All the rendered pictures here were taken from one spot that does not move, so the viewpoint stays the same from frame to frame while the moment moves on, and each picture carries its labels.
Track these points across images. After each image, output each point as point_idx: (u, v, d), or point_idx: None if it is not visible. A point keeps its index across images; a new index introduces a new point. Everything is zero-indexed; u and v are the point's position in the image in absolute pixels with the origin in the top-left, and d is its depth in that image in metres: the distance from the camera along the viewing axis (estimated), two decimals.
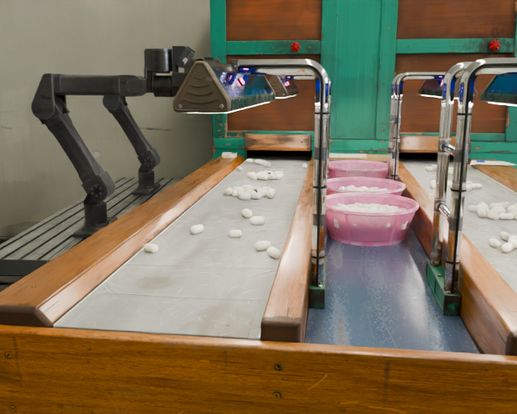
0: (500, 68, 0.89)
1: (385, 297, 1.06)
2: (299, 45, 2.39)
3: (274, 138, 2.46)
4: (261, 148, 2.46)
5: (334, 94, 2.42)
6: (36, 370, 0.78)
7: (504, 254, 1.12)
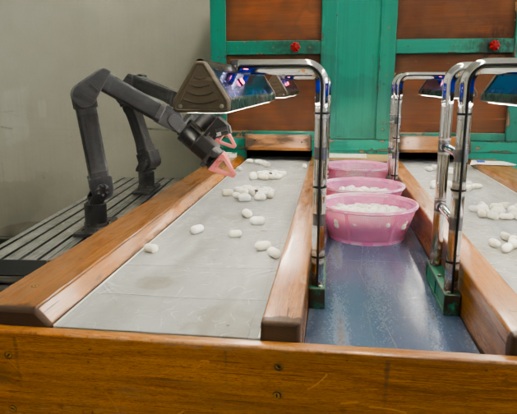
0: (500, 68, 0.89)
1: (385, 297, 1.06)
2: (299, 45, 2.39)
3: (274, 138, 2.46)
4: (261, 148, 2.46)
5: (334, 94, 2.42)
6: (36, 370, 0.78)
7: (504, 254, 1.12)
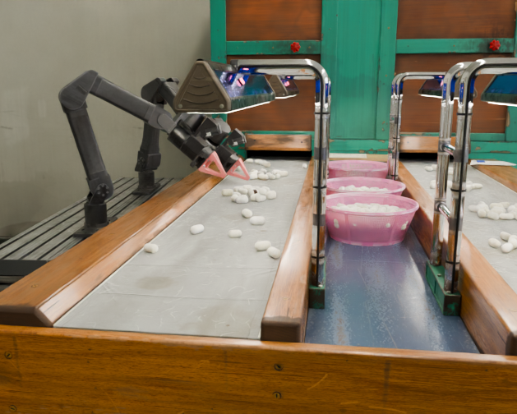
0: (500, 68, 0.89)
1: (385, 297, 1.06)
2: (299, 45, 2.39)
3: (274, 138, 2.46)
4: (261, 148, 2.46)
5: (334, 94, 2.42)
6: (36, 370, 0.78)
7: (504, 254, 1.12)
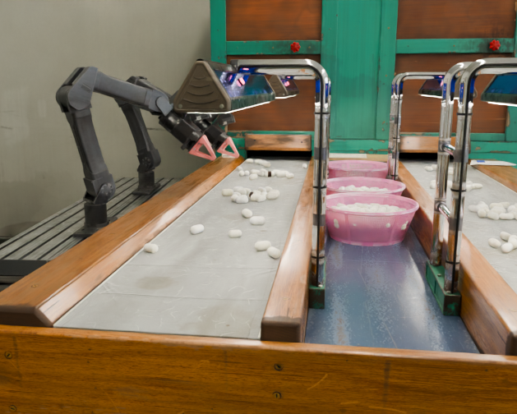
0: (500, 68, 0.89)
1: (385, 297, 1.06)
2: (299, 45, 2.39)
3: (274, 138, 2.46)
4: (261, 148, 2.46)
5: (334, 94, 2.42)
6: (36, 370, 0.78)
7: (504, 254, 1.12)
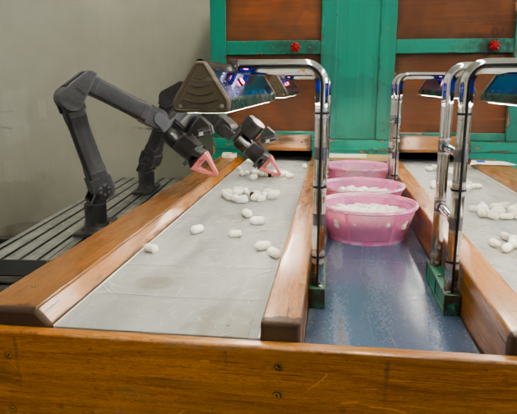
0: (500, 68, 0.89)
1: (385, 297, 1.06)
2: (299, 45, 2.39)
3: None
4: None
5: (334, 94, 2.42)
6: (36, 370, 0.78)
7: (504, 254, 1.12)
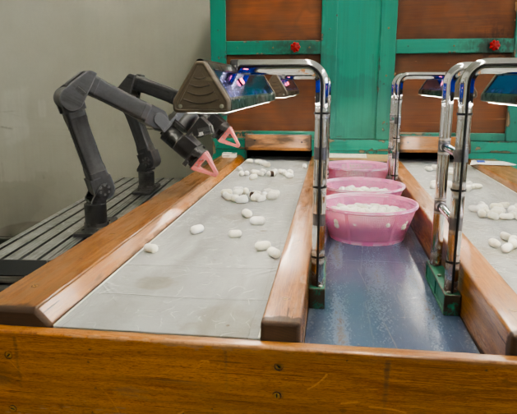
0: (500, 68, 0.89)
1: (385, 297, 1.06)
2: (299, 45, 2.39)
3: (274, 138, 2.46)
4: (261, 148, 2.46)
5: (334, 94, 2.42)
6: (36, 370, 0.78)
7: (504, 254, 1.12)
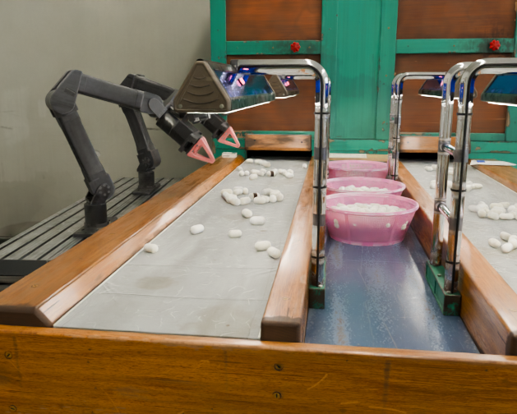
0: (500, 68, 0.89)
1: (385, 297, 1.06)
2: (299, 45, 2.39)
3: (274, 138, 2.46)
4: (261, 148, 2.46)
5: (334, 94, 2.42)
6: (36, 370, 0.78)
7: (504, 254, 1.12)
